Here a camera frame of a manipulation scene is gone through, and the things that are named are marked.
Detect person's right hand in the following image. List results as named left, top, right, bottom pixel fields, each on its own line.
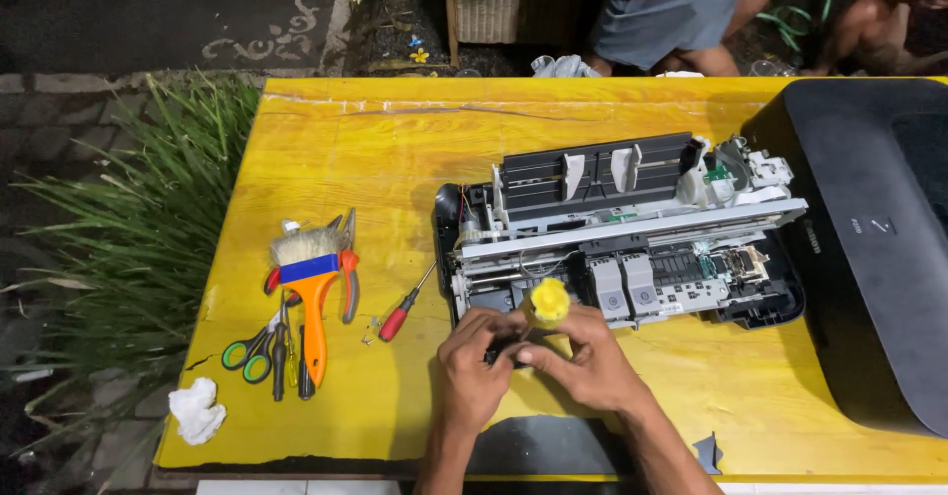
left=515, top=303, right=658, bottom=417

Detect person's left hand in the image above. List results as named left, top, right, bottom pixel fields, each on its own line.
left=435, top=306, right=530, bottom=435

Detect small black printer part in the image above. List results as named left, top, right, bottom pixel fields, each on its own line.
left=483, top=336, right=536, bottom=368

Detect disassembled printer chassis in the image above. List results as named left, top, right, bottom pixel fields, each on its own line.
left=433, top=131, right=810, bottom=333

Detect small yellow precision screwdriver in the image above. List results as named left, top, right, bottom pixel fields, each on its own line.
left=284, top=308, right=299, bottom=389

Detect white cloth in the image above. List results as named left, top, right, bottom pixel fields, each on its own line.
left=529, top=54, right=603, bottom=79

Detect crumpled white tissue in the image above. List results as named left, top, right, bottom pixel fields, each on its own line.
left=167, top=376, right=228, bottom=447

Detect wicker furniture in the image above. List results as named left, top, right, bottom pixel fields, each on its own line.
left=442, top=0, right=597, bottom=68

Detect green grass plant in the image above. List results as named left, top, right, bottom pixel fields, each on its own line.
left=0, top=68, right=262, bottom=495

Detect clear plastic cup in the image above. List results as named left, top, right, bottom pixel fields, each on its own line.
left=747, top=58, right=798, bottom=78

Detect black printer cover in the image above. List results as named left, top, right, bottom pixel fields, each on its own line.
left=739, top=76, right=948, bottom=438

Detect red-handled screwdriver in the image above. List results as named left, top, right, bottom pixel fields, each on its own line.
left=378, top=260, right=438, bottom=344

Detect red-handled pliers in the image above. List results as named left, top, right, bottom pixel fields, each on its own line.
left=263, top=208, right=362, bottom=326

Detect orange-handled paint brush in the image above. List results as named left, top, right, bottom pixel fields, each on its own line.
left=268, top=226, right=351, bottom=390

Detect black-handled screwdriver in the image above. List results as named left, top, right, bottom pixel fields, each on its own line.
left=297, top=324, right=317, bottom=402
left=270, top=291, right=290, bottom=403

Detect green-handled scissors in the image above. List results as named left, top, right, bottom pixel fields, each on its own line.
left=221, top=305, right=287, bottom=385

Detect green garden hose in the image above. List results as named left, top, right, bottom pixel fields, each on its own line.
left=754, top=0, right=842, bottom=53

